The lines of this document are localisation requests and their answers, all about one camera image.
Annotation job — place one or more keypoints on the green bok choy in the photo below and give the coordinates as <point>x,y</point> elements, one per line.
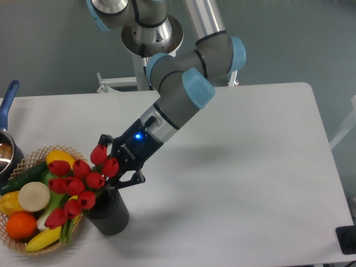
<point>51,204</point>

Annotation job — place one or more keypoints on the yellow banana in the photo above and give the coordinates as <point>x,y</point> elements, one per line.
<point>59,230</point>

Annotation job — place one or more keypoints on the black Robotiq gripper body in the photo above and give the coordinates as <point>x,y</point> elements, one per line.
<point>135,146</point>

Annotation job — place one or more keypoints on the yellow lemon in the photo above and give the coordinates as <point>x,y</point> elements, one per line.
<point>54,155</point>

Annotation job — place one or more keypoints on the woven wicker basket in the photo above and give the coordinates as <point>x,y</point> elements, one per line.
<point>30,160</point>

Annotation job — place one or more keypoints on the beige round radish slice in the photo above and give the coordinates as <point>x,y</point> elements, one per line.
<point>34,196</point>

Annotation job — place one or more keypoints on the yellow bell pepper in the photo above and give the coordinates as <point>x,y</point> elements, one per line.
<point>10,204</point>

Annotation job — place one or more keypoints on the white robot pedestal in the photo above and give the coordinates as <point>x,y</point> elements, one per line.
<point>139,69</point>

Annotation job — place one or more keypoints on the black device at table edge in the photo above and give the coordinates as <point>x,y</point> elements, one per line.
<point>346,239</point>

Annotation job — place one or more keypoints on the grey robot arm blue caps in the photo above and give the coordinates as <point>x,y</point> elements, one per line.
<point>183,82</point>

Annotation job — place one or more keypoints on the red tulip bouquet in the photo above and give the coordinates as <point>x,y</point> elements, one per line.
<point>83,183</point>

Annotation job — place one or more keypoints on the white frame at right edge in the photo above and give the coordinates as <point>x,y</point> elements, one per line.
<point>344,127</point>

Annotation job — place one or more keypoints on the green cucumber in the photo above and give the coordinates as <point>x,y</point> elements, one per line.
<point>33,174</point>

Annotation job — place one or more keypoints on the dark grey ribbed vase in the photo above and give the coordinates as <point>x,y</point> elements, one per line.
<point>109,214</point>

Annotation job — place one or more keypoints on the blue handled saucepan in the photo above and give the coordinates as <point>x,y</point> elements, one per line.
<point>11,154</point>

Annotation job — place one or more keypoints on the orange fruit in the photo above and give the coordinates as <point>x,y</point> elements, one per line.
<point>21,225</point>

